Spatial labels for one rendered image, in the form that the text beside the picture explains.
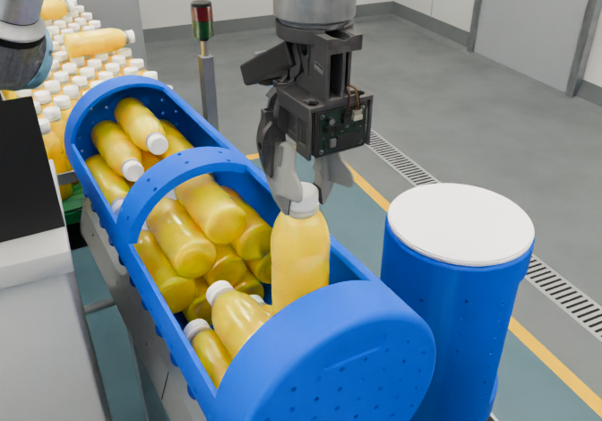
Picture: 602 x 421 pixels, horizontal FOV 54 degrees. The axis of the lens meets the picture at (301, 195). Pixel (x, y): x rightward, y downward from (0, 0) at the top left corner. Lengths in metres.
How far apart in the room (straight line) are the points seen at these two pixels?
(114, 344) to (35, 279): 1.50
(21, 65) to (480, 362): 1.00
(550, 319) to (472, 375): 1.39
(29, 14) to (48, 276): 0.41
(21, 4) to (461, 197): 0.87
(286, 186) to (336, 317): 0.15
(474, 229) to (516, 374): 1.27
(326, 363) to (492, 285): 0.53
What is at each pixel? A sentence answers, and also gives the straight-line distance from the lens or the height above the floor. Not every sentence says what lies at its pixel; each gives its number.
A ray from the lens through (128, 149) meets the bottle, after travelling 1.22.
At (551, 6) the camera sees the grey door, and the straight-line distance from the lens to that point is 4.95.
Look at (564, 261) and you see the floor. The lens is 2.99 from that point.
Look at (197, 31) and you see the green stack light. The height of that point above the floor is 1.18.
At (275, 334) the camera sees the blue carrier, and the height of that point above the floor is 1.22.
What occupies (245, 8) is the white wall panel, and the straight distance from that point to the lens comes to 6.02.
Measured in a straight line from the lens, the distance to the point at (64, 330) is 1.04.
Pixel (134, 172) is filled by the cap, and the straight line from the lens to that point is 1.19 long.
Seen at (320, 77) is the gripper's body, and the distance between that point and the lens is 0.53.
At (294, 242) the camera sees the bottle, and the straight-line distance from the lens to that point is 0.65.
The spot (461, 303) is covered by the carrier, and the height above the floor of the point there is 0.94.
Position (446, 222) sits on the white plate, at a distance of 1.17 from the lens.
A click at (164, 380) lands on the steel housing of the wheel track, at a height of 0.88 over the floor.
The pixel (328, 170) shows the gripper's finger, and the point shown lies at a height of 1.36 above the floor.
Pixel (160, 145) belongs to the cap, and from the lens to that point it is 1.18.
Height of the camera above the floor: 1.67
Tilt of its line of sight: 31 degrees down
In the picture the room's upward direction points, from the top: straight up
